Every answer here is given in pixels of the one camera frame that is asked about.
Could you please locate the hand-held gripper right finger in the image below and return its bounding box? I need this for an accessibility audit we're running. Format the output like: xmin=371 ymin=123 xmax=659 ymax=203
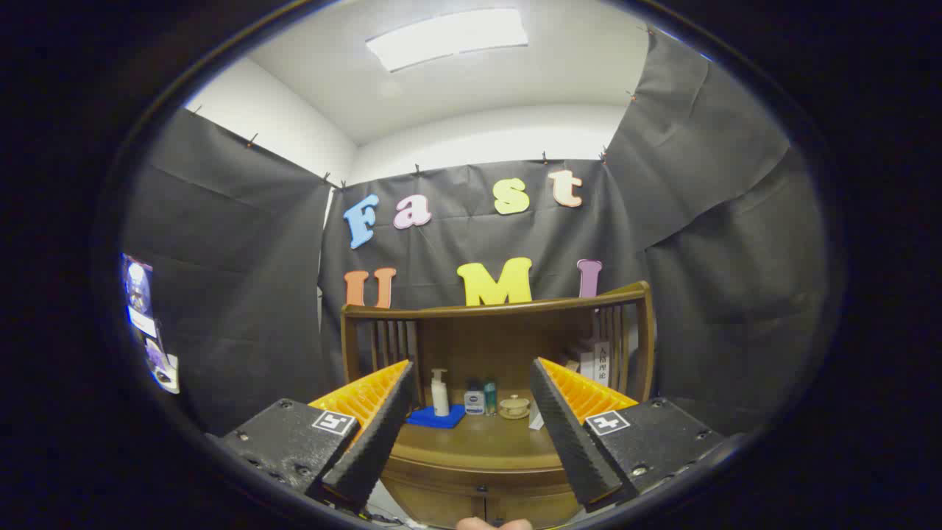
xmin=528 ymin=357 xmax=729 ymax=514

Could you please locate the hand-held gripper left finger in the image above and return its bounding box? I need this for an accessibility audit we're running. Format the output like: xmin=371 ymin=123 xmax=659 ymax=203
xmin=217 ymin=359 xmax=417 ymax=512

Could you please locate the wooden countertop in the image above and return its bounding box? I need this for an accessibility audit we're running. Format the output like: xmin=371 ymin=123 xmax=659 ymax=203
xmin=388 ymin=390 xmax=571 ymax=476

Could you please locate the wooden cabinet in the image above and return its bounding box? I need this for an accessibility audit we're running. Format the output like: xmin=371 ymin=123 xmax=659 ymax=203
xmin=340 ymin=281 xmax=657 ymax=529

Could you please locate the folded blue cloth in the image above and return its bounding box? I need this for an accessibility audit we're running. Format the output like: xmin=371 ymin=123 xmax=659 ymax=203
xmin=406 ymin=404 xmax=467 ymax=430

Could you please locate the ceiling light panel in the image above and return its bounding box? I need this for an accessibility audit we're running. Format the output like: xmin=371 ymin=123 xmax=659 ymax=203
xmin=366 ymin=9 xmax=529 ymax=73

